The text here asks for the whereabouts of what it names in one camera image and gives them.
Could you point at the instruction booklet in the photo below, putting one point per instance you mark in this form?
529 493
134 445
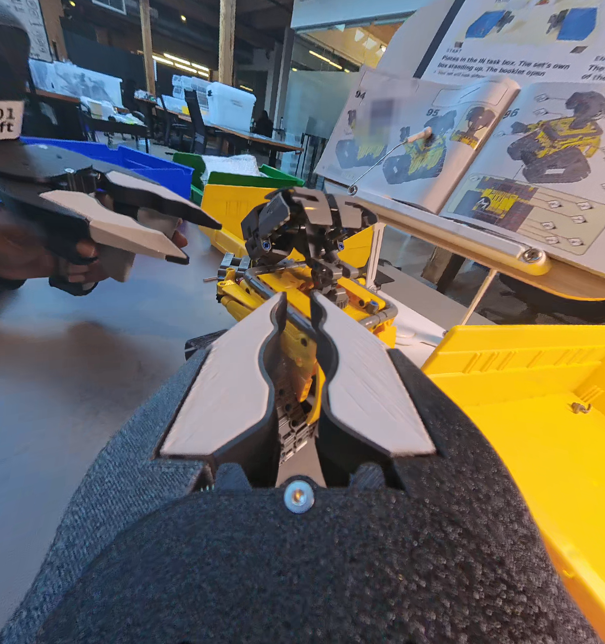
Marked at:
544 151

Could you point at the yellow grey brick robot model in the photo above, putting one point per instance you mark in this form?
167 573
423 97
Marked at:
302 226

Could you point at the cluttered background table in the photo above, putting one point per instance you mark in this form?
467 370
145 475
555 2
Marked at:
81 86

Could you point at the white book stand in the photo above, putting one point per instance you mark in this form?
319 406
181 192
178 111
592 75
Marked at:
463 242

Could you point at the person's left hand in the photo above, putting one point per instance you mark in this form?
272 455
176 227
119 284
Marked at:
16 252

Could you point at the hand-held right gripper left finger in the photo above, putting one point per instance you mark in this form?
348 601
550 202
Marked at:
222 403

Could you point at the clear plastic bag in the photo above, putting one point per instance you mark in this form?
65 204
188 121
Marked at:
232 166

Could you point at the pale curved board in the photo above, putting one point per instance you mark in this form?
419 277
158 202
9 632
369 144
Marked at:
413 40

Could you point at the yellow plastic bin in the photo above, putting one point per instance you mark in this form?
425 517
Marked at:
227 211
544 433

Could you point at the green plastic bin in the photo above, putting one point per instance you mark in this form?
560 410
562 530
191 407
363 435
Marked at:
272 176

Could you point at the blue plastic bin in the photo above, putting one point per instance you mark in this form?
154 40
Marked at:
141 166

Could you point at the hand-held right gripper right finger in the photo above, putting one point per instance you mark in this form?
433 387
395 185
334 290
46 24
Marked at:
373 397

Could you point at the black office chair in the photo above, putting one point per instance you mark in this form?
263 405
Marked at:
197 116

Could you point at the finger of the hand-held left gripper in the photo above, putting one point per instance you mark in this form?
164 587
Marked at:
152 193
111 223

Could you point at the white task instruction sheet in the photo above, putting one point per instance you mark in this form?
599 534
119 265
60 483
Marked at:
524 40

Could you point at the white storage box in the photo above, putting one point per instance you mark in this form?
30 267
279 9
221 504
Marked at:
232 106

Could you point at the dark background table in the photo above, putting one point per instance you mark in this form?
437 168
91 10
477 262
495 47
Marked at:
242 136

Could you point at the grey desk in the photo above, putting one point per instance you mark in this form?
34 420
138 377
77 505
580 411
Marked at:
71 403

